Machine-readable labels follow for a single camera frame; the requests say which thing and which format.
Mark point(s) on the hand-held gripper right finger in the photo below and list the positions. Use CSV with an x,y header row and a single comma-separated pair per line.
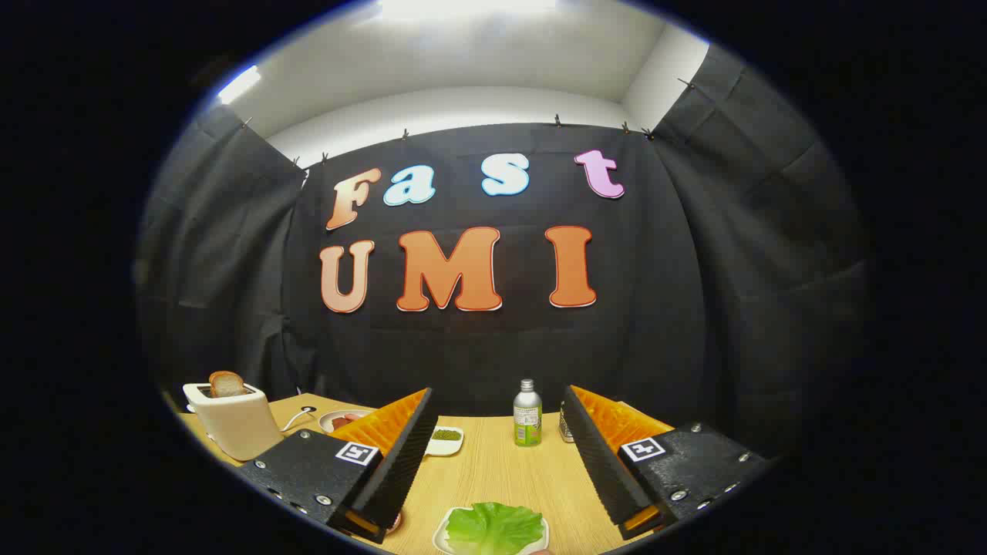
x,y
597,462

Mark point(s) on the green lettuce leaf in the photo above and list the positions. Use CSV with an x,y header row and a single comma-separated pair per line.
x,y
493,528

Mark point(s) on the white rounded square plate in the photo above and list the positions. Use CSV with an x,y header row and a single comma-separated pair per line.
x,y
440,536

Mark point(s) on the green label metal bottle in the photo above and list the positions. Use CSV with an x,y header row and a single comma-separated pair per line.
x,y
527,416

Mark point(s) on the small ceiling light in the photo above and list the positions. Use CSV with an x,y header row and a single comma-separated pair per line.
x,y
239,84

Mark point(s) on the toasted bread slice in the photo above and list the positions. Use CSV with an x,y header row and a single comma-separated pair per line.
x,y
226,384

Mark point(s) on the white toaster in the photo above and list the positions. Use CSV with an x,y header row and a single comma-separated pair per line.
x,y
239,428

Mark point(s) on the white divided dish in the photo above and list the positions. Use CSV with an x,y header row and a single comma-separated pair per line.
x,y
446,447

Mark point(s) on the brown meat piece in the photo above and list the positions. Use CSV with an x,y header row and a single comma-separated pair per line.
x,y
343,422

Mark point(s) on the green mung beans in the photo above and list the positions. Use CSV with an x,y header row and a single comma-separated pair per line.
x,y
446,435

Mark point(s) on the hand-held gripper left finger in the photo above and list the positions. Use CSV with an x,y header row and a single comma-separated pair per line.
x,y
401,462

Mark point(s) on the beige round plate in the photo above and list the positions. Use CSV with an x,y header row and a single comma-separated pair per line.
x,y
328,422

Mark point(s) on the large ceiling light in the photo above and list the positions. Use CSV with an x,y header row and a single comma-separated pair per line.
x,y
463,8

